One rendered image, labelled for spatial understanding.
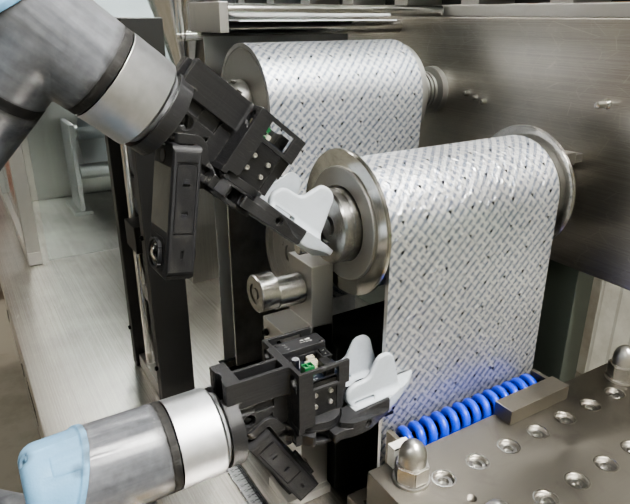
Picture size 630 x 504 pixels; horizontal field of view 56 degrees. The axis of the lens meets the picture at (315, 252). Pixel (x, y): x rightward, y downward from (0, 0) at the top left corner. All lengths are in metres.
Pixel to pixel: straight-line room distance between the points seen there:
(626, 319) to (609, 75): 1.67
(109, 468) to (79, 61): 0.29
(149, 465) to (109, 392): 0.51
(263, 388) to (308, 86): 0.39
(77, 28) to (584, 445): 0.60
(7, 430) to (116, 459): 2.11
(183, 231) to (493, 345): 0.39
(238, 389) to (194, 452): 0.06
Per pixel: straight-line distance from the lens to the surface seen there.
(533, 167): 0.69
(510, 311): 0.72
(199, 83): 0.49
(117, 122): 0.46
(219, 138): 0.50
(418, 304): 0.61
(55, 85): 0.46
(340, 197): 0.56
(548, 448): 0.69
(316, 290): 0.62
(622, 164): 0.77
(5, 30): 0.44
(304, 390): 0.52
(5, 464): 2.43
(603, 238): 0.80
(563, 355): 0.89
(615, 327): 2.41
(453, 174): 0.61
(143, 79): 0.46
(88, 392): 1.01
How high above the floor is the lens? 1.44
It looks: 22 degrees down
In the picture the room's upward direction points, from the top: straight up
